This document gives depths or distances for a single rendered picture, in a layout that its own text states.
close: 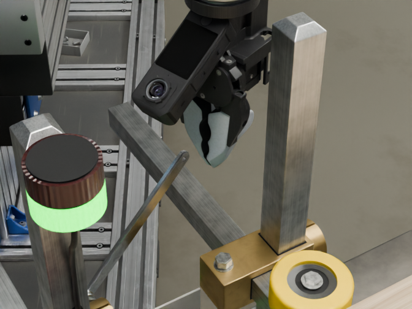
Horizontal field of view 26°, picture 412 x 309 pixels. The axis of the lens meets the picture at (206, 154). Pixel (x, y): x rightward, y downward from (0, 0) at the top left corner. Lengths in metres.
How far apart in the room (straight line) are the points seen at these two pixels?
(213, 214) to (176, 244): 1.13
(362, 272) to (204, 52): 0.44
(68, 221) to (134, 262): 1.12
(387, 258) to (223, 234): 0.27
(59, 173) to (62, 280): 0.17
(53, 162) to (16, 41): 0.50
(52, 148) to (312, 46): 0.26
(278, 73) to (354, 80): 1.85
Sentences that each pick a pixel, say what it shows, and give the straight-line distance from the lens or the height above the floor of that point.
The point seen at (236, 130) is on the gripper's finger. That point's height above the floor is 0.99.
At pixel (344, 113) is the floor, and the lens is 2.53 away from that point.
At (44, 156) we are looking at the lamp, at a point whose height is 1.11.
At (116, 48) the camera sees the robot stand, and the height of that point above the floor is 0.21.
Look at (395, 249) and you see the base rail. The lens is 1.19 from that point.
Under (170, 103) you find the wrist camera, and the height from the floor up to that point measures 1.05.
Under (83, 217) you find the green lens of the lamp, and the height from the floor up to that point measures 1.08.
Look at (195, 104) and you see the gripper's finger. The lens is 0.91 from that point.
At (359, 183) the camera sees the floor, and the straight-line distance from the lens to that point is 2.31.
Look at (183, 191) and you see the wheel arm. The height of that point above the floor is 0.84.
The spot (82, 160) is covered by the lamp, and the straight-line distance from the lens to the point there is 0.67.
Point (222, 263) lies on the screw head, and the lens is 0.93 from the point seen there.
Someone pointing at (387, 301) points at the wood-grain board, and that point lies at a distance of 0.86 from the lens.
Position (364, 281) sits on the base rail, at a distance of 1.14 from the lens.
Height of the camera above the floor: 1.55
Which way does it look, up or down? 41 degrees down
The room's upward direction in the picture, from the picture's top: straight up
